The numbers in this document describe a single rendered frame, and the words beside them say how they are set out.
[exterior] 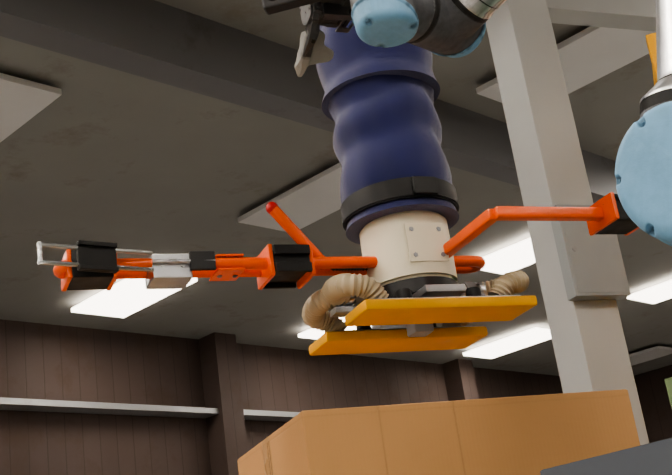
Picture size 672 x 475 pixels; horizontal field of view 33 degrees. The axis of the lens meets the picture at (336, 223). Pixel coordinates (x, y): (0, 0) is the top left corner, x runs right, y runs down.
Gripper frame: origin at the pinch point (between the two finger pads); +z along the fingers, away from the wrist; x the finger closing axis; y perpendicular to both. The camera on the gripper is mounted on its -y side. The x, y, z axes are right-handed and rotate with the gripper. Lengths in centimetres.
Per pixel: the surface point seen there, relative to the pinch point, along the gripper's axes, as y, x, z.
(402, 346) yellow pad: 28, -46, 34
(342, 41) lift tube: 18.1, 11.0, 17.5
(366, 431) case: 6, -68, 5
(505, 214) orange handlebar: 33.6, -33.9, -3.2
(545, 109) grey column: 135, 55, 121
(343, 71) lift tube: 17.8, 4.9, 18.6
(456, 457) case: 20, -73, 4
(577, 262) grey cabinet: 130, 0, 116
